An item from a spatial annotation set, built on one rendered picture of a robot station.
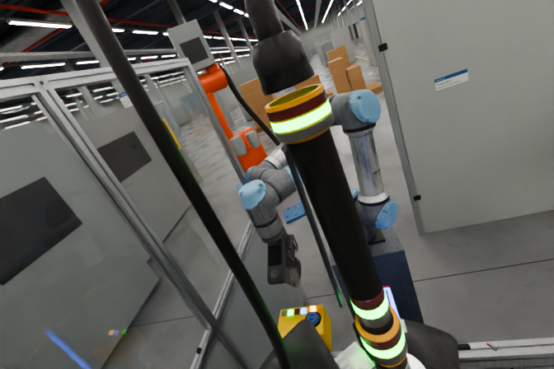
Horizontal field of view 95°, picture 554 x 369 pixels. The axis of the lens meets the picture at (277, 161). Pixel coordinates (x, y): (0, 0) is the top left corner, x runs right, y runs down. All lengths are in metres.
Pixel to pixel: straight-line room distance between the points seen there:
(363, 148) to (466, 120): 1.43
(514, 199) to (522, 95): 0.85
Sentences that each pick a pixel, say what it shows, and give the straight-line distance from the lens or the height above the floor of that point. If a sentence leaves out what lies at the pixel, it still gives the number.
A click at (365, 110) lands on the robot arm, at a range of 0.89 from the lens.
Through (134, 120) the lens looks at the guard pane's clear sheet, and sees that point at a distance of 1.14.
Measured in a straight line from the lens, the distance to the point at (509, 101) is 2.39.
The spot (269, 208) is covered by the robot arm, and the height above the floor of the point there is 1.51.
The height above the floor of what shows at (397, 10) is 1.83.
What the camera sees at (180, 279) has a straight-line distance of 1.10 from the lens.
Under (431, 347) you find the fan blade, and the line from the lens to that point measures 0.77.
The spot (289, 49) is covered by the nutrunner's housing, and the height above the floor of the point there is 1.85.
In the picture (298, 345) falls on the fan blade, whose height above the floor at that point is 1.43.
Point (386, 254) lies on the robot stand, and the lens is 1.19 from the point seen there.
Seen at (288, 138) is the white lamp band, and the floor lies 1.79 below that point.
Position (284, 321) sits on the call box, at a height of 1.07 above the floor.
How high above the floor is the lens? 1.84
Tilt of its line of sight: 20 degrees down
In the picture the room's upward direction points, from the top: 24 degrees counter-clockwise
